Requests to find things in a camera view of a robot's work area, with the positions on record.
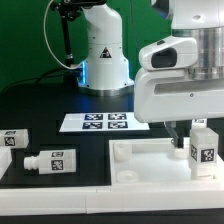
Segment white front fence rail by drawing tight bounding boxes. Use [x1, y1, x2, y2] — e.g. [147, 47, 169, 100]
[0, 180, 224, 216]

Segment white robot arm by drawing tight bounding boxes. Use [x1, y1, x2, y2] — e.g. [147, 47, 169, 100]
[84, 0, 224, 124]

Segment white square tabletop tray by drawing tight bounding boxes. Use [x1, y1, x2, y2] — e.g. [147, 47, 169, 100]
[108, 137, 224, 188]

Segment white fence rail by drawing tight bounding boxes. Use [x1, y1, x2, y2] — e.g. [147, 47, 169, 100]
[0, 180, 224, 216]
[0, 147, 12, 180]

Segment black cables on table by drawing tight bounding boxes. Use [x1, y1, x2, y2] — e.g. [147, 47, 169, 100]
[0, 67, 81, 95]

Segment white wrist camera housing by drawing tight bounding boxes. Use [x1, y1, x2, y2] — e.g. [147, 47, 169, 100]
[139, 36, 198, 71]

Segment black camera stand pole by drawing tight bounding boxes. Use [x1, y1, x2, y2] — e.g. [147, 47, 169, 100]
[50, 0, 81, 89]

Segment white left fence rail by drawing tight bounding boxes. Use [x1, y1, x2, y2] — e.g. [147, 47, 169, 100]
[0, 147, 12, 180]

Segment white sheet with tags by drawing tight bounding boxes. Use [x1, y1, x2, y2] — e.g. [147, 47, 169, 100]
[60, 112, 149, 132]

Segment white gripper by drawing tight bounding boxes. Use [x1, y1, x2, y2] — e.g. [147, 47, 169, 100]
[134, 68, 224, 148]

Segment white cable loop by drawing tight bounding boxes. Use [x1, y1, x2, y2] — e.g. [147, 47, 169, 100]
[43, 0, 84, 71]

